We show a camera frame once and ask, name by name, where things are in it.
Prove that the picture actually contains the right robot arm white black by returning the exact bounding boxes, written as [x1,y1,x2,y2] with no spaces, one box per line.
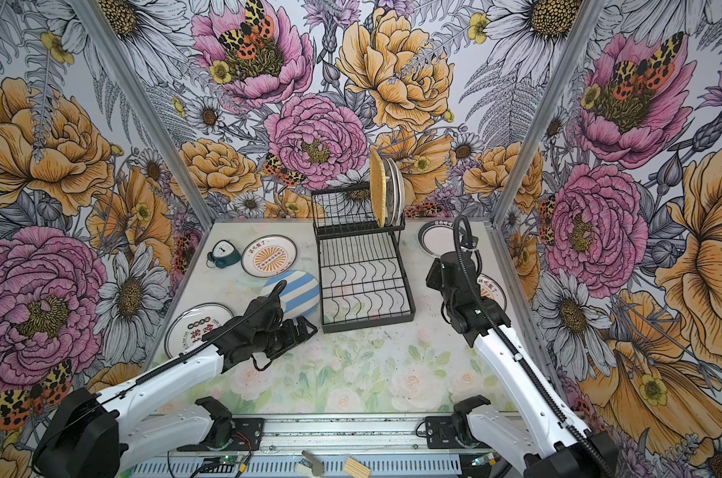
[427,251,618,477]

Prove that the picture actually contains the aluminium front rail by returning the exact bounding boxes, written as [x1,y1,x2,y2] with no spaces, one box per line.
[127,413,577,460]

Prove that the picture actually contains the white plate red characters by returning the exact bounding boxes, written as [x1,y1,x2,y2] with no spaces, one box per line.
[164,303,233,359]

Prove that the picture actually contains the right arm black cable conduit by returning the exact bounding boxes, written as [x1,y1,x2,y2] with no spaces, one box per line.
[451,214,619,478]

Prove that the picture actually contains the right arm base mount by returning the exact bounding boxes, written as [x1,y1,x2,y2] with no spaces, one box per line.
[424,415,475,449]

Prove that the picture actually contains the white floral plate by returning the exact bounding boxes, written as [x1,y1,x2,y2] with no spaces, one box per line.
[394,162,407,222]

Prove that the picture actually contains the orange sunburst plate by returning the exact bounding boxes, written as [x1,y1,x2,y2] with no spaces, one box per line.
[241,235,297,278]
[477,273,507,310]

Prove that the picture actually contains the blue white striped plate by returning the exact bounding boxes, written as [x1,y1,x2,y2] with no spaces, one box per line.
[260,270,320,319]

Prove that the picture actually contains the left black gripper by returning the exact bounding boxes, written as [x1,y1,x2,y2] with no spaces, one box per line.
[254,315,317,360]

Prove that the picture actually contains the small teal cup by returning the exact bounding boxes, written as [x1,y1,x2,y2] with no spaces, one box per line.
[207,240,241,269]

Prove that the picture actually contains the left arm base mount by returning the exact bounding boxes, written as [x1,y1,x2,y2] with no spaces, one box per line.
[178,417,265,452]

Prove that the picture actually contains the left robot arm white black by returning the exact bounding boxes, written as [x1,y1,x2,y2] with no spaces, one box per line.
[31,294,318,477]

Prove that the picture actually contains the grey clip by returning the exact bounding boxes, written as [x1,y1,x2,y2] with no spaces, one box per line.
[294,450,325,478]

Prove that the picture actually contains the black wire dish rack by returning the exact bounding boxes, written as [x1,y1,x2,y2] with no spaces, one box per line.
[311,182,416,334]

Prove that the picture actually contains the small green rimmed plate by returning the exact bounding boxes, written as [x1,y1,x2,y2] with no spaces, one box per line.
[418,220,456,258]

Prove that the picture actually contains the yellow woven square plate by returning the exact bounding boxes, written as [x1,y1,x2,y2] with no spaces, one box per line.
[370,149,387,227]

